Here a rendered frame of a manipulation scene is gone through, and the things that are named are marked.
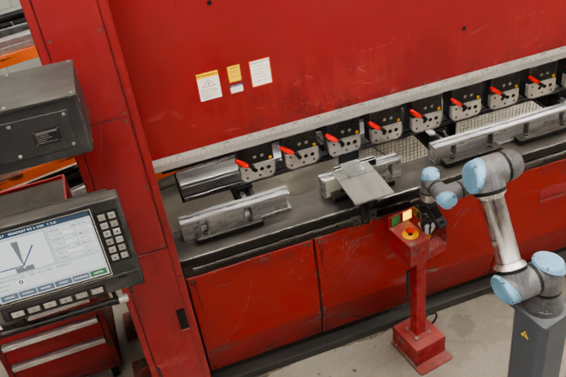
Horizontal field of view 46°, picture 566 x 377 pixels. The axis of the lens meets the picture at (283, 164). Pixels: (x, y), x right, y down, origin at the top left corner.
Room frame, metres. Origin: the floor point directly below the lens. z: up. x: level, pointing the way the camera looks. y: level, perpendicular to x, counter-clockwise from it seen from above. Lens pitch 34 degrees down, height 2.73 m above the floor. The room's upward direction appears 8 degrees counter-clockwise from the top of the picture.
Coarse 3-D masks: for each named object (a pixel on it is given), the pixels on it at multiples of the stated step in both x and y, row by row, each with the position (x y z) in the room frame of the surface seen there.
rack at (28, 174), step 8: (24, 48) 3.45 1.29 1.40; (32, 48) 3.45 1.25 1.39; (0, 56) 3.38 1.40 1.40; (8, 56) 3.39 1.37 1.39; (16, 56) 3.41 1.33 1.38; (24, 56) 3.43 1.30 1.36; (32, 56) 3.44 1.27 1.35; (0, 64) 3.37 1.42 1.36; (8, 64) 3.39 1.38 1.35; (64, 160) 3.43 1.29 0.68; (72, 160) 3.45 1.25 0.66; (32, 168) 3.35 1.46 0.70; (40, 168) 3.37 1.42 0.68; (48, 168) 3.38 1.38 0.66; (56, 168) 3.40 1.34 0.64; (184, 168) 3.75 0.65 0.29; (8, 176) 3.30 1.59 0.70; (16, 176) 3.30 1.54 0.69; (24, 176) 3.32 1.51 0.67; (32, 176) 3.34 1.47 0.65; (160, 176) 3.67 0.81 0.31; (0, 184) 3.26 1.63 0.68; (8, 184) 3.28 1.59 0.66; (16, 184) 3.30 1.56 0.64
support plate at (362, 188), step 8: (368, 168) 2.44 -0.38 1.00; (336, 176) 2.42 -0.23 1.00; (344, 176) 2.41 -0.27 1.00; (360, 176) 2.39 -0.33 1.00; (368, 176) 2.39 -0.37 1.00; (376, 176) 2.38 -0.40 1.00; (344, 184) 2.35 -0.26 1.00; (352, 184) 2.34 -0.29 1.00; (360, 184) 2.33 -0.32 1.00; (368, 184) 2.33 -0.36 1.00; (376, 184) 2.32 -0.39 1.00; (384, 184) 2.31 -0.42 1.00; (352, 192) 2.29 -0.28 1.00; (360, 192) 2.28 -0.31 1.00; (368, 192) 2.27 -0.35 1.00; (376, 192) 2.26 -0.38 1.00; (384, 192) 2.26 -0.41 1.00; (392, 192) 2.25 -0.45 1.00; (352, 200) 2.23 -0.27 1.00; (360, 200) 2.22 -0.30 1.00; (368, 200) 2.22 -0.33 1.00
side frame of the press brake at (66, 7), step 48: (48, 0) 2.00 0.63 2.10; (96, 0) 2.04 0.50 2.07; (48, 48) 1.99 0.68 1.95; (96, 48) 2.03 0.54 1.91; (96, 96) 2.02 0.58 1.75; (96, 144) 2.00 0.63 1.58; (144, 144) 2.04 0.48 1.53; (144, 192) 2.03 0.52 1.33; (144, 240) 2.02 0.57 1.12; (144, 288) 2.00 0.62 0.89; (144, 336) 1.99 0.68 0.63; (192, 336) 2.03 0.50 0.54
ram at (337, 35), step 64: (128, 0) 2.27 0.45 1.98; (192, 0) 2.32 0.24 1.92; (256, 0) 2.38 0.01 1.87; (320, 0) 2.44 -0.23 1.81; (384, 0) 2.50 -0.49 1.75; (448, 0) 2.58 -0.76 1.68; (512, 0) 2.65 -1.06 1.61; (128, 64) 2.25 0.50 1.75; (192, 64) 2.31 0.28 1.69; (320, 64) 2.43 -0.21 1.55; (384, 64) 2.50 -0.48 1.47; (448, 64) 2.58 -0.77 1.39; (192, 128) 2.29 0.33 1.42; (256, 128) 2.36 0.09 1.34
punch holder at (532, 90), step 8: (544, 64) 2.70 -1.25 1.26; (552, 64) 2.71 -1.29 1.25; (520, 72) 2.74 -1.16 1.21; (528, 72) 2.69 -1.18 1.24; (536, 72) 2.69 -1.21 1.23; (544, 72) 2.70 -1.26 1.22; (552, 72) 2.71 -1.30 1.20; (520, 80) 2.74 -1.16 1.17; (528, 80) 2.68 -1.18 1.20; (544, 80) 2.70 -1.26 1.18; (552, 80) 2.71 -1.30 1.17; (520, 88) 2.74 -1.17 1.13; (528, 88) 2.68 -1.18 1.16; (536, 88) 2.69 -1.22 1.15; (544, 88) 2.70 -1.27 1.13; (552, 88) 2.71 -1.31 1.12; (528, 96) 2.68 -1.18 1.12; (536, 96) 2.69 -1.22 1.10
